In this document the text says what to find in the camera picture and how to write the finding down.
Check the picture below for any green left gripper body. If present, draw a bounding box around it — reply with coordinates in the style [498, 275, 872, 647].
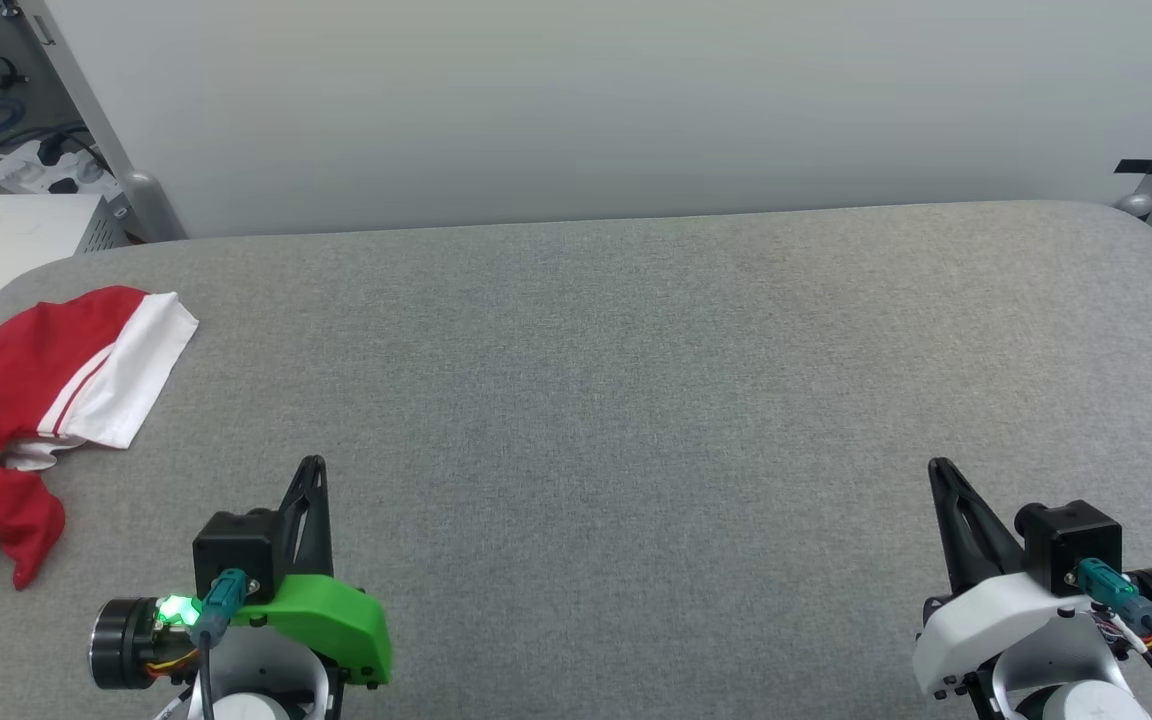
[89, 574, 394, 720]

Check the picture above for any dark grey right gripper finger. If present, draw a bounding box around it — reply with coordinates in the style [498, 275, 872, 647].
[927, 457, 1029, 595]

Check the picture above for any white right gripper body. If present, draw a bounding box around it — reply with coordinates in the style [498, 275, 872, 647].
[912, 566, 1152, 703]

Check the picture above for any right black cable teal plug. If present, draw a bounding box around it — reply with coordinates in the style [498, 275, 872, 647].
[1075, 558, 1152, 713]

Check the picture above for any white cabinet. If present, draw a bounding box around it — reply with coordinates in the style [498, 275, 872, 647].
[0, 194, 130, 393]

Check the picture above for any red and white t-shirt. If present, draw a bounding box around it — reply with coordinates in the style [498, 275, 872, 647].
[0, 286, 201, 592]

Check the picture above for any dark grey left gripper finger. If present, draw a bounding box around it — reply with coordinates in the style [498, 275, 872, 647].
[275, 455, 334, 581]

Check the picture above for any white power strip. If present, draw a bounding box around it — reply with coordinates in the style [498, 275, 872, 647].
[0, 138, 124, 198]

